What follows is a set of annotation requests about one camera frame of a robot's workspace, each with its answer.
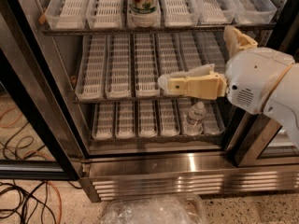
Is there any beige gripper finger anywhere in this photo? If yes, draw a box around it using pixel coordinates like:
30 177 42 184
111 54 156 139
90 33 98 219
158 63 227 100
223 25 258 59

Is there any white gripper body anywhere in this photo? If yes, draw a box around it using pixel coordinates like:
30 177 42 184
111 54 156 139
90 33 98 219
225 48 294 115

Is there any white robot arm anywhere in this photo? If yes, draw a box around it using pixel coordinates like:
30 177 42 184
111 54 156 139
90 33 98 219
158 25 299 145

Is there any right glass fridge door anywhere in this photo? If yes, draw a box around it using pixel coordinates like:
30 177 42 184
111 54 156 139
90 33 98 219
234 115 299 167

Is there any stainless steel display fridge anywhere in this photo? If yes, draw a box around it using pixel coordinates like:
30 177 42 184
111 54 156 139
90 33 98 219
8 0 299 203

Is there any open glass fridge door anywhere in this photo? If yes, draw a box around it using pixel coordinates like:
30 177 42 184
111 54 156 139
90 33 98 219
1 0 89 180

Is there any clear plastic water bottle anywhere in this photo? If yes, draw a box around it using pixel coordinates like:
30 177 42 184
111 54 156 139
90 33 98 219
186 102 206 135

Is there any clear plastic bin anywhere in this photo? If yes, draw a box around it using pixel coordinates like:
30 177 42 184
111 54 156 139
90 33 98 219
100 194 208 224

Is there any orange floor cable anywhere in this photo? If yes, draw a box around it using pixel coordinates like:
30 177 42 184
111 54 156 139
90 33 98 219
46 180 64 224

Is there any black floor cable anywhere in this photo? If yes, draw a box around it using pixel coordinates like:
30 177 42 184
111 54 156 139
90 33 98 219
0 180 82 224

